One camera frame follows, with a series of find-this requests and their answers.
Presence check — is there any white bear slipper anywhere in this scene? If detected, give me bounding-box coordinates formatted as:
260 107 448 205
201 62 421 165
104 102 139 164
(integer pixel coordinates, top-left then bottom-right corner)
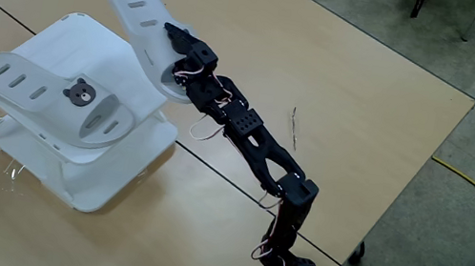
0 49 146 157
88 0 214 108

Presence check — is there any black table caster wheel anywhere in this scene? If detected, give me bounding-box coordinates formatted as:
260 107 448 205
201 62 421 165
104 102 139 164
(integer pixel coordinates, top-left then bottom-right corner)
346 238 368 266

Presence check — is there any thin dark strip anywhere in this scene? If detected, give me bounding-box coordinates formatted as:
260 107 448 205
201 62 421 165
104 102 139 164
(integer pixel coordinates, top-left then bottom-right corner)
284 106 304 153

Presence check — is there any red white wrist servo wire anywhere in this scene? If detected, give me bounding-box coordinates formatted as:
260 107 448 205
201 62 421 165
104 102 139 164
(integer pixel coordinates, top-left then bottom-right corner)
187 110 228 147

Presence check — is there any white plastic open box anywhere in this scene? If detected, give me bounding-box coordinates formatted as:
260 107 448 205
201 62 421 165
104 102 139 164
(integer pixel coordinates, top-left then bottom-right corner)
0 0 196 227

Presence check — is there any red black base servo wire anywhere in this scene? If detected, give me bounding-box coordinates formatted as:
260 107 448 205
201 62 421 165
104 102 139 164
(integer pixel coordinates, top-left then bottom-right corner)
249 235 278 264

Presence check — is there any yellow floor cable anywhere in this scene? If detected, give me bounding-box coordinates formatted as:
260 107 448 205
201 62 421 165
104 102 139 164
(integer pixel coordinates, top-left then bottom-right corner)
423 154 475 210

